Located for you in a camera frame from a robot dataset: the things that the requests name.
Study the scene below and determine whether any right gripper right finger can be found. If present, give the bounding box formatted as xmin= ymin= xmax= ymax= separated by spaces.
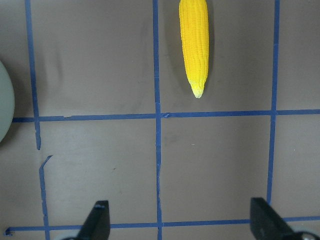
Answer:
xmin=249 ymin=197 xmax=300 ymax=240

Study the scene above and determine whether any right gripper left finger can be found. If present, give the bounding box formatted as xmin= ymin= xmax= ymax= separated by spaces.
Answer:
xmin=77 ymin=200 xmax=111 ymax=240

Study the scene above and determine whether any yellow corn cob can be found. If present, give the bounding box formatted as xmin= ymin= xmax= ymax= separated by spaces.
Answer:
xmin=178 ymin=0 xmax=210 ymax=99

